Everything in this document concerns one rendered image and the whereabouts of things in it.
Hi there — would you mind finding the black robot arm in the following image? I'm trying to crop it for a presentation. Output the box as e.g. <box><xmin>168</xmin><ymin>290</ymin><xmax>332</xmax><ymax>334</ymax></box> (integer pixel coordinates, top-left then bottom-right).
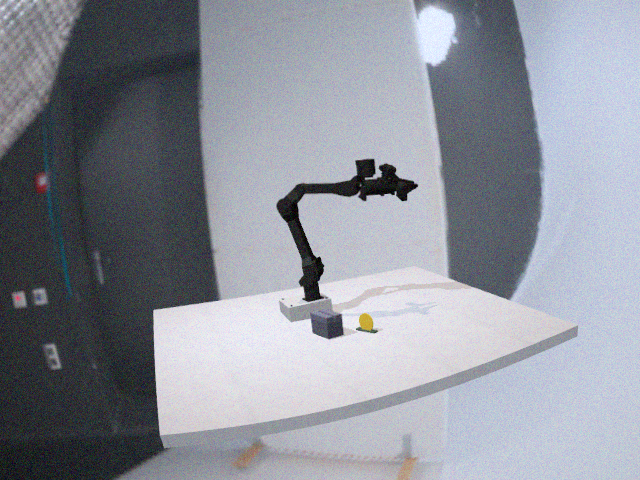
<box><xmin>276</xmin><ymin>159</ymin><xmax>396</xmax><ymax>302</ymax></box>

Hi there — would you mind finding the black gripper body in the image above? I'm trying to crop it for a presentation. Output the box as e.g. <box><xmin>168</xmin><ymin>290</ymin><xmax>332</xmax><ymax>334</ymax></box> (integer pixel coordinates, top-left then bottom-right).
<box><xmin>376</xmin><ymin>177</ymin><xmax>408</xmax><ymax>201</ymax></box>

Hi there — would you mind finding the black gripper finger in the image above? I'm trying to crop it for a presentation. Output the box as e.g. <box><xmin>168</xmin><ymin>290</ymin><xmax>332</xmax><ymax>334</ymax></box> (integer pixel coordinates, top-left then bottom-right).
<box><xmin>394</xmin><ymin>174</ymin><xmax>414</xmax><ymax>183</ymax></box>
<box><xmin>401</xmin><ymin>179</ymin><xmax>418</xmax><ymax>194</ymax></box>

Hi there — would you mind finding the gold coin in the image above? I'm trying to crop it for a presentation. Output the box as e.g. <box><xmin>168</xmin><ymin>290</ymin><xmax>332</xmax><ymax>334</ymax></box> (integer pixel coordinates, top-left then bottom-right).
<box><xmin>359</xmin><ymin>313</ymin><xmax>373</xmax><ymax>331</ymax></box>

